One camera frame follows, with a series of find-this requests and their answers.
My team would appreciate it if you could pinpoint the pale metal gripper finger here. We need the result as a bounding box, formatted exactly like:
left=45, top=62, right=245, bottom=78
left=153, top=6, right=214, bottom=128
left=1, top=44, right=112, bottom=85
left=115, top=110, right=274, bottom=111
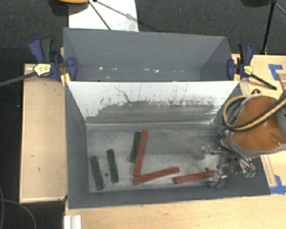
left=207, top=173, right=228, bottom=188
left=204, top=167, right=221, bottom=175

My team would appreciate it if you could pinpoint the red-brown block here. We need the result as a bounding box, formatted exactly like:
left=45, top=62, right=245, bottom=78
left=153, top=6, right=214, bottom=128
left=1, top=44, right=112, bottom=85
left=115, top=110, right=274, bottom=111
left=133, top=130, right=149, bottom=177
left=133, top=167, right=180, bottom=185
left=173, top=170, right=217, bottom=185

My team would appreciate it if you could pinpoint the dark green flat block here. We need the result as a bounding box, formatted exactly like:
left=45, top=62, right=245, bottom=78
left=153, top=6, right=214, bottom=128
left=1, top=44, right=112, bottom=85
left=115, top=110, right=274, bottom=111
left=106, top=149, right=120, bottom=184
left=89, top=156, right=105, bottom=191
left=129, top=131, right=142, bottom=164

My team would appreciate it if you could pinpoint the grey metal bin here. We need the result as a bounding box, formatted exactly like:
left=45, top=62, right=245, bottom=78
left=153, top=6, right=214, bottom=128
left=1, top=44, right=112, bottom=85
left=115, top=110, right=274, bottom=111
left=62, top=27, right=271, bottom=209

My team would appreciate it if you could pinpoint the brown cardboard board red print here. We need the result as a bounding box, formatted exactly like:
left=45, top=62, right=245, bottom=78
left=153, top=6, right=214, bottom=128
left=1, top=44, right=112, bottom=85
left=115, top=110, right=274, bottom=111
left=230, top=53, right=286, bottom=97

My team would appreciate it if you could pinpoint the pale wood board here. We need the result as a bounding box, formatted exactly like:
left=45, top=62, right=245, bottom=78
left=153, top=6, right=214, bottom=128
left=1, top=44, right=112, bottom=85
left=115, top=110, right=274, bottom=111
left=19, top=63, right=69, bottom=204

